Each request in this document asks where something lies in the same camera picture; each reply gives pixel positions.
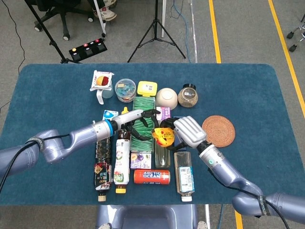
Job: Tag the black foot pedal box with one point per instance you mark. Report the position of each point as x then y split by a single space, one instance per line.
88 50

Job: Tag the white pole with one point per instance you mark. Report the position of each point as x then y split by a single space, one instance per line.
99 16
163 16

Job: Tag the purple white small box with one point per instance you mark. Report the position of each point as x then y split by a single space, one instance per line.
164 113

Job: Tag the white blue milk carton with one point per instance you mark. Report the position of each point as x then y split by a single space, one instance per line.
109 114

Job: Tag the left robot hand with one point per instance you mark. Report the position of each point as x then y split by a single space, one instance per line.
128 118

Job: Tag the navy blue long box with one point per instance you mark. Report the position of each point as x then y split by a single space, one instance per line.
178 144

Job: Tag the clear square bottle white cap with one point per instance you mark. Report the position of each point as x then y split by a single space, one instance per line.
184 176

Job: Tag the round woven coaster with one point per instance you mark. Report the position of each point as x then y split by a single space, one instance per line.
221 131

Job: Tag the glass jar black lid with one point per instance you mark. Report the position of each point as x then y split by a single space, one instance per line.
188 97

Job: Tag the black office chair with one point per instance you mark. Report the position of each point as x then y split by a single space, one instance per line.
63 14

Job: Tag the black light stand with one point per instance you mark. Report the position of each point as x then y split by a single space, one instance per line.
51 41

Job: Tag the white snack packet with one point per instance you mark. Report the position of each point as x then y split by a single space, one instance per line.
102 80

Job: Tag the yellow tape measure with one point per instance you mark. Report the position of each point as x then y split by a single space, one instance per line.
164 137

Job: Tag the beige upturned bowl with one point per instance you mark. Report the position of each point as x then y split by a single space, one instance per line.
166 97

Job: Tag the light blue pitcher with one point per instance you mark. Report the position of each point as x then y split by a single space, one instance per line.
107 93

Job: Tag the purple juice carton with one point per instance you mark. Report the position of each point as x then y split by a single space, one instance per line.
140 161

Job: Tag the pale yellow drink bottle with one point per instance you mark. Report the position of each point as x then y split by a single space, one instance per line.
162 157

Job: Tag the white sneaker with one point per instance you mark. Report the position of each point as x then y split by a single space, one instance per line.
110 3
106 14

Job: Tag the clear tub of clips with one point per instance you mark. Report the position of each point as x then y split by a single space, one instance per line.
125 89

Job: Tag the wheeled stool base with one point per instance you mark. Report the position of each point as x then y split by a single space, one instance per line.
296 31

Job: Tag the black tripod stand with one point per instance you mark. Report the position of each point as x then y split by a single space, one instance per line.
156 23

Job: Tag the green patterned flat box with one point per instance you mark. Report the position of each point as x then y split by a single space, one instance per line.
143 102

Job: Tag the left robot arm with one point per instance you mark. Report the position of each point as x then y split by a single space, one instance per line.
54 145

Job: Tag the blue felt table mat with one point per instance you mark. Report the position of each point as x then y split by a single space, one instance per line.
59 95

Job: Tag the orange Arctic Ocean can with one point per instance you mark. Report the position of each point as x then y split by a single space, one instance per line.
152 177

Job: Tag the yellow lidded box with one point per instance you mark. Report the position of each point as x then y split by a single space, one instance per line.
146 88

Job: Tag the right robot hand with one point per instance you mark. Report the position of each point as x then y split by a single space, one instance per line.
190 131

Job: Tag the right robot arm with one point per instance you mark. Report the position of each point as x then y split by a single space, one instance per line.
228 171

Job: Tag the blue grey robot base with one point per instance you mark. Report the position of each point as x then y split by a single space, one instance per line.
147 217

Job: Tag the white label juice bottle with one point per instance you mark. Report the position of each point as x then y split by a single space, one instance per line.
122 164

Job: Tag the black coffee bottle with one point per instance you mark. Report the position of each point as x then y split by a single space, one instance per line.
103 176

